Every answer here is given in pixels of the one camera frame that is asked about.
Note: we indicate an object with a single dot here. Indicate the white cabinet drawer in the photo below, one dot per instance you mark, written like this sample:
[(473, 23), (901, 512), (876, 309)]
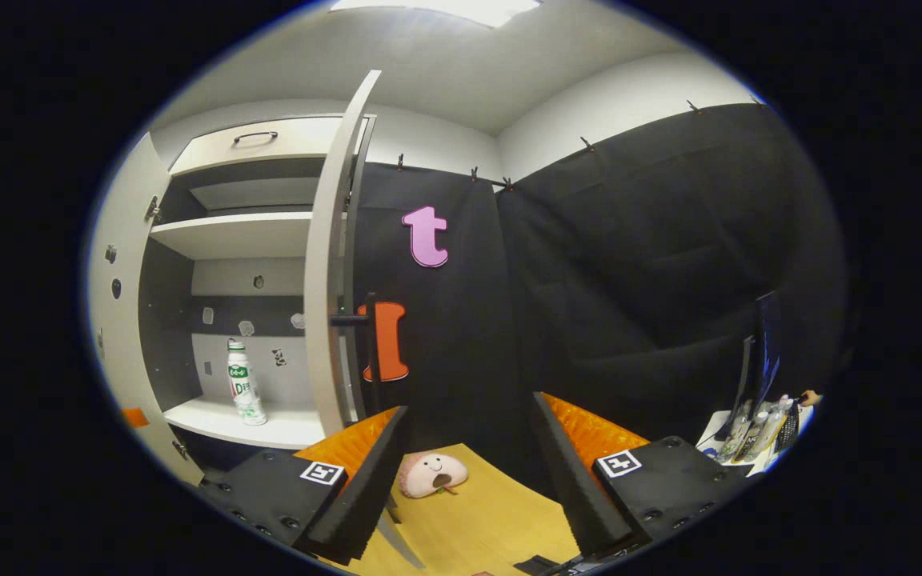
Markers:
[(301, 136)]

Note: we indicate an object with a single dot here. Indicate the pink plush toy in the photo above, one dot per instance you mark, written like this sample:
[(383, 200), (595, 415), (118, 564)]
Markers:
[(429, 476)]

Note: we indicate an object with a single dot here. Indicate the white cabinet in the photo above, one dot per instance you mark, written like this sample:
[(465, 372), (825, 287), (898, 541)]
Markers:
[(221, 276)]

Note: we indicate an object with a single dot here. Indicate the white cabinet door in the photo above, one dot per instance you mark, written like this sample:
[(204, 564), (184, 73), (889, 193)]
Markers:
[(325, 264), (129, 352)]

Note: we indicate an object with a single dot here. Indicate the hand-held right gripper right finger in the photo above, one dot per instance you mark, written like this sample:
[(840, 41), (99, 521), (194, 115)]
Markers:
[(569, 480)]

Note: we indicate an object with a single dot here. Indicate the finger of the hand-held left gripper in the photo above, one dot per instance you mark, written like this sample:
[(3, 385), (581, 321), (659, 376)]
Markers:
[(135, 418)]

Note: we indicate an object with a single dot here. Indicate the black flat object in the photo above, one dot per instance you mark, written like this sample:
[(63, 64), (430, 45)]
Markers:
[(541, 565)]

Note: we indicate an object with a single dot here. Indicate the white bottle with green label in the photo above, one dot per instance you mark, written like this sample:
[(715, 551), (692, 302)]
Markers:
[(243, 384)]

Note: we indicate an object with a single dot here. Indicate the ceiling light panel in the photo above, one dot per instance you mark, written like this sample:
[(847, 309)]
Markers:
[(461, 8)]

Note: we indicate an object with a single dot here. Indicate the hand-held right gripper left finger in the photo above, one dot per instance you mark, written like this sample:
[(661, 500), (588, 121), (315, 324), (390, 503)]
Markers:
[(369, 488)]

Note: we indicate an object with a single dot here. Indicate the white side table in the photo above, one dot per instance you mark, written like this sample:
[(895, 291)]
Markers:
[(713, 430)]

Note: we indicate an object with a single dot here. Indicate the white cabinet shelf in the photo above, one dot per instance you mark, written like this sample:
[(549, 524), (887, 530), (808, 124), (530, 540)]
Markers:
[(237, 236)]

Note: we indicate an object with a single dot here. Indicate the black backdrop cloth with letters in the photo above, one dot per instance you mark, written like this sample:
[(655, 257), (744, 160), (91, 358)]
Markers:
[(469, 344)]

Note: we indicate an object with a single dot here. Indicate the clear plastic bottle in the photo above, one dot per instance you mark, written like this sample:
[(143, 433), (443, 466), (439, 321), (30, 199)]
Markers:
[(735, 436), (757, 438)]

